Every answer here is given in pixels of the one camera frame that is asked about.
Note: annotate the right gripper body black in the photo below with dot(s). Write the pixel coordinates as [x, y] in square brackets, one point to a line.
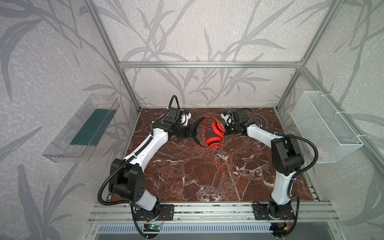
[229, 127]

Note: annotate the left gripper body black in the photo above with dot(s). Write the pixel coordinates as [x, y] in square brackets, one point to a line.
[186, 130]

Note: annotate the red black headphones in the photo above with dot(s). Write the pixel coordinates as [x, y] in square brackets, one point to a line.
[213, 132]

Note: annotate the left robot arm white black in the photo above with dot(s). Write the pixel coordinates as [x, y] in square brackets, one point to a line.
[126, 183]

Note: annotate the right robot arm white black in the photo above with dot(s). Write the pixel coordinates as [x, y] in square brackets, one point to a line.
[287, 157]

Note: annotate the pink object in basket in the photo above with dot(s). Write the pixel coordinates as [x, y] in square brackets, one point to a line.
[321, 153]

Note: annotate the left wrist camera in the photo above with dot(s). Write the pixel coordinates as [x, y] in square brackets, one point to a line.
[185, 117]

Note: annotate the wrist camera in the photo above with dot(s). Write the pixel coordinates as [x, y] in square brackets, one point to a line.
[228, 117]
[185, 117]

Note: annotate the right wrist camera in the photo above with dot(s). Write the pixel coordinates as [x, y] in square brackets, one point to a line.
[228, 117]

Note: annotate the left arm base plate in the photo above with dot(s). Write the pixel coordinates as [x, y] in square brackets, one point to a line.
[160, 212]

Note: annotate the white wire mesh basket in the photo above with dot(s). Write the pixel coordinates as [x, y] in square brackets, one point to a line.
[322, 124]

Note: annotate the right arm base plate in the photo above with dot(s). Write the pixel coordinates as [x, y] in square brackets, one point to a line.
[272, 211]

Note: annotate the clear plastic wall tray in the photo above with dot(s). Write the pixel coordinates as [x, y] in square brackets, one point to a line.
[79, 138]

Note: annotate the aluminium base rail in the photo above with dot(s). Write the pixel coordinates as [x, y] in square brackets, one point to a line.
[215, 212]

